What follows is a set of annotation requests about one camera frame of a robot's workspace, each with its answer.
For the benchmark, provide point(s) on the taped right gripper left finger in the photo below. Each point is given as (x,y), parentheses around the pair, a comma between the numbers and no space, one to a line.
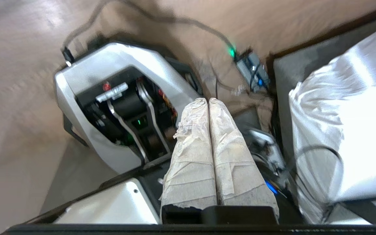
(191,166)

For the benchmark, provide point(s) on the white fabric cover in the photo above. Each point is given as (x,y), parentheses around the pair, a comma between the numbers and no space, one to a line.
(354,114)

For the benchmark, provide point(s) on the red emergency stop button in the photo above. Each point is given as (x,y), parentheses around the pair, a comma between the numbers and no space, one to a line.
(106,86)

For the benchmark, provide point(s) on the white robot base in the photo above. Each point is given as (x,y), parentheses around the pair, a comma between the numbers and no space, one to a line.
(86,75)

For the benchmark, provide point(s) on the grey hub with green light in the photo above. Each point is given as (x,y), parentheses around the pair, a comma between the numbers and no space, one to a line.
(251,67)

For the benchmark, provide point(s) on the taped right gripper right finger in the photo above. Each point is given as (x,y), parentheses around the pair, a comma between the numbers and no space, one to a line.
(237,173)

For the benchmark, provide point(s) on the white robot chassis panel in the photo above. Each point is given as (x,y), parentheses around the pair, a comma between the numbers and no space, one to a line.
(109,202)

